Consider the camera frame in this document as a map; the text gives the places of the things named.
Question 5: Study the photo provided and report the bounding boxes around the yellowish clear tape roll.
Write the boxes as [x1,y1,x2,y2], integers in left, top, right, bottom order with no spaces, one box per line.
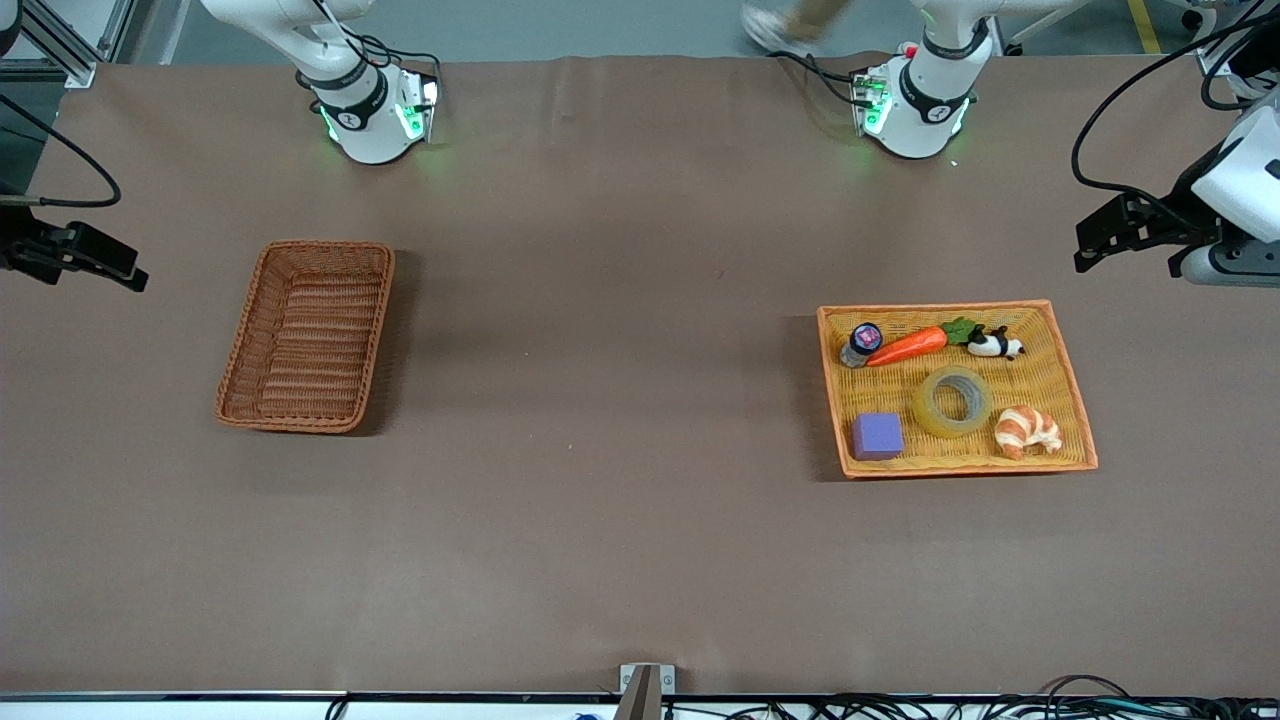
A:
[911,365,994,440]

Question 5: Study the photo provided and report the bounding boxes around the brown wicker basket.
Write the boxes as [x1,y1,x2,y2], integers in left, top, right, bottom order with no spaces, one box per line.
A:
[214,240,396,435]

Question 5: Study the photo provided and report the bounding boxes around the orange wicker tray basket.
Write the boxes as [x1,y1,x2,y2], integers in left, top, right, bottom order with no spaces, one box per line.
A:
[816,299,1099,480]

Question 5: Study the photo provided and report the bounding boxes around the black white panda toy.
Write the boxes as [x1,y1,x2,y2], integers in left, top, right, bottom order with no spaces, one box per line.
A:
[966,325,1027,362]

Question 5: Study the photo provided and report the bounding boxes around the toy croissant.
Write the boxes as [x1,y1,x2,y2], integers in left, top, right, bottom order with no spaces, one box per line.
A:
[993,405,1064,462]

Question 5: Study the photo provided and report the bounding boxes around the orange toy carrot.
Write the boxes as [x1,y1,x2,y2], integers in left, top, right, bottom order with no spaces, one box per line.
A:
[865,317,987,369]

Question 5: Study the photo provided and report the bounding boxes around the small bottle purple cap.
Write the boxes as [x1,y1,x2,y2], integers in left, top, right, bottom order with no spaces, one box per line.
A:
[839,322,885,370]

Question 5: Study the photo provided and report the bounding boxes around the purple foam cube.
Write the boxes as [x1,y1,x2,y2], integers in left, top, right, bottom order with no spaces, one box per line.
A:
[850,412,906,462]

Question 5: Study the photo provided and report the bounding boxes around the person's white shoe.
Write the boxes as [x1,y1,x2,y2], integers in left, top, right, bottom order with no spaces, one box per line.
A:
[741,0,853,58]

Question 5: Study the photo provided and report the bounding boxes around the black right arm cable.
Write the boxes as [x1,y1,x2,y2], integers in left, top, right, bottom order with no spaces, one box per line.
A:
[0,94,123,210]

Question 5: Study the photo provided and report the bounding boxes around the long black left arm cable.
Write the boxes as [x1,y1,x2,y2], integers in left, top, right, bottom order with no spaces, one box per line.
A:
[1071,8,1280,198]

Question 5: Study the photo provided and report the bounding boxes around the short black left arm cable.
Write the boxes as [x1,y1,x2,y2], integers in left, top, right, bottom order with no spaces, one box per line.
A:
[1200,40,1263,113]

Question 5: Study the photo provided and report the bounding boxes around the aluminium frame profile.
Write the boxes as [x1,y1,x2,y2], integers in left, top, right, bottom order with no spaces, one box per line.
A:
[0,0,138,89]

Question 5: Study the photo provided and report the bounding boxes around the black left base cable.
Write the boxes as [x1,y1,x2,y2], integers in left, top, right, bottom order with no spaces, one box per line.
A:
[768,50,867,107]

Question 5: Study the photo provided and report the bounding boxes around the black base cable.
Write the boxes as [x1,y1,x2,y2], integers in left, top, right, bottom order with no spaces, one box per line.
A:
[318,0,444,79]
[768,50,867,107]

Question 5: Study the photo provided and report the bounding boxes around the black right base cable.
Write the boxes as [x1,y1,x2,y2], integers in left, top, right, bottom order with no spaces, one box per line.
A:
[318,0,444,79]

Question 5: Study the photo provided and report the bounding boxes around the metal table bracket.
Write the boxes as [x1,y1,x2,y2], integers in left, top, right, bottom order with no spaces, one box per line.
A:
[618,663,677,720]

